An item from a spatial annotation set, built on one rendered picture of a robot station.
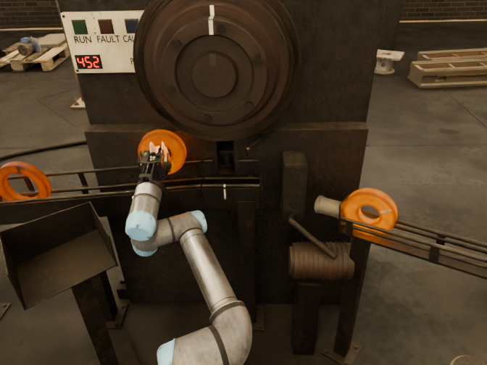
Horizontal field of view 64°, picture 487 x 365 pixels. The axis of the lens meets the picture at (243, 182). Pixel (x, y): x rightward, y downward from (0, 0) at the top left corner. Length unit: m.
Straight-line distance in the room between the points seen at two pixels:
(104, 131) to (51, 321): 0.96
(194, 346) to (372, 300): 1.17
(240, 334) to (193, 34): 0.73
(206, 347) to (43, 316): 1.24
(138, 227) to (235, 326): 0.35
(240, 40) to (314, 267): 0.75
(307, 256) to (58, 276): 0.77
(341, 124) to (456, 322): 1.04
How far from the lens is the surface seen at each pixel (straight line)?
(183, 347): 0.94
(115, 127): 1.44
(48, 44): 6.12
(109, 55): 1.35
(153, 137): 1.29
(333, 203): 1.28
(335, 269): 1.36
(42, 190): 1.55
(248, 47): 1.04
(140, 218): 1.06
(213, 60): 1.05
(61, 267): 1.33
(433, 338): 1.91
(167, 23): 1.12
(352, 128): 1.36
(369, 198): 1.21
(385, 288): 2.03
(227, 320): 0.98
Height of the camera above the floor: 1.44
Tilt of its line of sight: 33 degrees down
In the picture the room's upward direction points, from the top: 2 degrees counter-clockwise
